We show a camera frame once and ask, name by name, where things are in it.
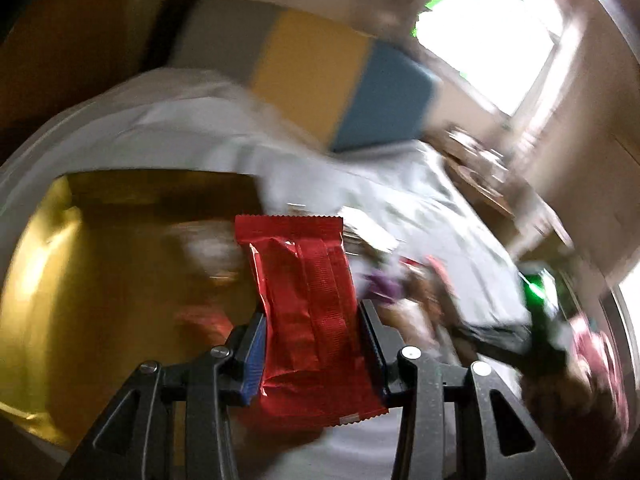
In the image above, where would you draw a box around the purple snack packet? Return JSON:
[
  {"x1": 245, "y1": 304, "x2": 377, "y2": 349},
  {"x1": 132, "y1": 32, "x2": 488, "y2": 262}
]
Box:
[{"x1": 362, "y1": 270, "x2": 408, "y2": 306}]

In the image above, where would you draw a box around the white tablecloth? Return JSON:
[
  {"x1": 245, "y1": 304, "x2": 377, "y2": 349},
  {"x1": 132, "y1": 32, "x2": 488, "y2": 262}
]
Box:
[{"x1": 0, "y1": 67, "x2": 536, "y2": 480}]

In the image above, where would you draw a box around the clear crispy bar packet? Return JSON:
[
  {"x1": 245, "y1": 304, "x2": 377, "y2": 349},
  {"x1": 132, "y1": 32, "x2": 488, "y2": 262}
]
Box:
[{"x1": 340, "y1": 207, "x2": 401, "y2": 256}]

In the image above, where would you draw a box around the grey yellow blue bench cushion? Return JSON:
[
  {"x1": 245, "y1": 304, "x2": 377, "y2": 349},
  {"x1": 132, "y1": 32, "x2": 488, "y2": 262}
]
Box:
[{"x1": 172, "y1": 0, "x2": 443, "y2": 153}]

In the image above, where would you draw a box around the bright window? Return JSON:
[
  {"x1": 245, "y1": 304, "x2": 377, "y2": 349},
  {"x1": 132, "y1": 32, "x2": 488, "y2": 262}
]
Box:
[{"x1": 415, "y1": 0, "x2": 571, "y2": 116}]

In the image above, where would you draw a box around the wooden side table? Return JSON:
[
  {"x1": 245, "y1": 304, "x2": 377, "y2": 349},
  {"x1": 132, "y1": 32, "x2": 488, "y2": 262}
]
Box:
[{"x1": 440, "y1": 125, "x2": 576, "y2": 261}]

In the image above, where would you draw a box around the white red snack packet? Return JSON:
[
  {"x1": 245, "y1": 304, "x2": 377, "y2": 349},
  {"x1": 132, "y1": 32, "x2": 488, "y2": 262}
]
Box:
[{"x1": 400, "y1": 255, "x2": 456, "y2": 301}]

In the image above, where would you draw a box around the red foil snack packet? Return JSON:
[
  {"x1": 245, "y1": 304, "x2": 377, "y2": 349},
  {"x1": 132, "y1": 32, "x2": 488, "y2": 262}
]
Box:
[{"x1": 234, "y1": 214, "x2": 390, "y2": 428}]

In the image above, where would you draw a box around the black chair post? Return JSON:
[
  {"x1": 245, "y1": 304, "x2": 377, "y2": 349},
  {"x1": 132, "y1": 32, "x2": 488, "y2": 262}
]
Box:
[{"x1": 140, "y1": 0, "x2": 206, "y2": 71}]

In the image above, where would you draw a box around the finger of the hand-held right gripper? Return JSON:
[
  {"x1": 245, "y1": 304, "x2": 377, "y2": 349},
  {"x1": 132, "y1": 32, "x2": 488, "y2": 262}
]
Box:
[{"x1": 447, "y1": 320, "x2": 533, "y2": 367}]

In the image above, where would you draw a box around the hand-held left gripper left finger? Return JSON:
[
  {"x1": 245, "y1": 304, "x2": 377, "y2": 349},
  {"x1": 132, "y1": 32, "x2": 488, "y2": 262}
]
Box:
[{"x1": 60, "y1": 312, "x2": 268, "y2": 480}]

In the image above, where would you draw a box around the gold metal tray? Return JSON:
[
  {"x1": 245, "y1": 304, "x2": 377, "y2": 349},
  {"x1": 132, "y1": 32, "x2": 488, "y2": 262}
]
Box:
[{"x1": 0, "y1": 170, "x2": 271, "y2": 453}]

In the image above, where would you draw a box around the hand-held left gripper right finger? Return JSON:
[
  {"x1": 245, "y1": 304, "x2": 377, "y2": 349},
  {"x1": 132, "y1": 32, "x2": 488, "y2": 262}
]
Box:
[{"x1": 359, "y1": 299, "x2": 573, "y2": 480}]

